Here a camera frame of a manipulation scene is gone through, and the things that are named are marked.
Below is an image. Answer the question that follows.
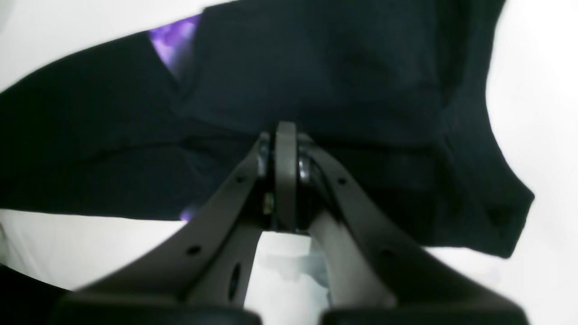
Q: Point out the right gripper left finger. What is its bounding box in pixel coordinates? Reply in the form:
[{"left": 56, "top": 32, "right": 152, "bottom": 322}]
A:
[{"left": 50, "top": 122, "right": 298, "bottom": 325}]

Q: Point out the black T-shirt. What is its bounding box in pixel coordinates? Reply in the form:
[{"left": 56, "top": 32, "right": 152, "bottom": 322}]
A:
[{"left": 1, "top": 0, "right": 534, "bottom": 258}]

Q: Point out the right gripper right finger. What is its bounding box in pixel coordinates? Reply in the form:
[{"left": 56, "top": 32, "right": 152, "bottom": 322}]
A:
[{"left": 297, "top": 132, "right": 529, "bottom": 325}]

